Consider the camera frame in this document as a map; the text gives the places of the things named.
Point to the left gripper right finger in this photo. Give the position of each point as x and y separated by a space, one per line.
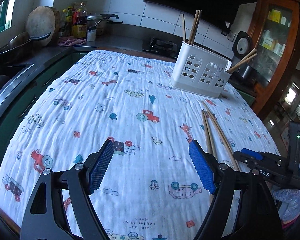
257 216

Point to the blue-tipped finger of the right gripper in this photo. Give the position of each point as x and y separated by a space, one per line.
251 158

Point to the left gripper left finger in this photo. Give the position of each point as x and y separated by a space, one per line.
45 215

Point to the wooden chopstick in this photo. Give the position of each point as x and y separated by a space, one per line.
223 138
213 144
207 134
193 26

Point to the grey gloved right hand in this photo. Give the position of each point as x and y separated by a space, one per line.
290 207

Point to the white plastic utensil holder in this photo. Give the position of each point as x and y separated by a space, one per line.
200 71

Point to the printed white table cloth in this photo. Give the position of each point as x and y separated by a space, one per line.
151 189

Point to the chopstick in holder right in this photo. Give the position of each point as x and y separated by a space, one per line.
249 54

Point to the black rice cooker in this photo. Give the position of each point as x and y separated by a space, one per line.
242 45

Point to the wooden glass display cabinet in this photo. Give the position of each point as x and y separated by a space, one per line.
275 32

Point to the black gas stove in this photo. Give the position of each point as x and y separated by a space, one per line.
160 47

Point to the chopstick in holder upright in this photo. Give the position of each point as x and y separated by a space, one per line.
198 20

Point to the chopstick in holder left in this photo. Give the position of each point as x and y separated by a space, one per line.
183 27

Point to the black wok pan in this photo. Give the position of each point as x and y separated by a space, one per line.
18 46

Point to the pink dish cloth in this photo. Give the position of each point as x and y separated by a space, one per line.
71 41

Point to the dark soy sauce bottle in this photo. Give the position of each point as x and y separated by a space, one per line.
80 22

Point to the small white jar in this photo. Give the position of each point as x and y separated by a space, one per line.
91 33

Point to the round wooden chopping block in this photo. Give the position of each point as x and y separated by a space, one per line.
42 21

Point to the steel pot with lid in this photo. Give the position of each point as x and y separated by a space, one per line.
101 21

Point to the green-capped oil bottle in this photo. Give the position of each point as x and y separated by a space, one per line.
68 21

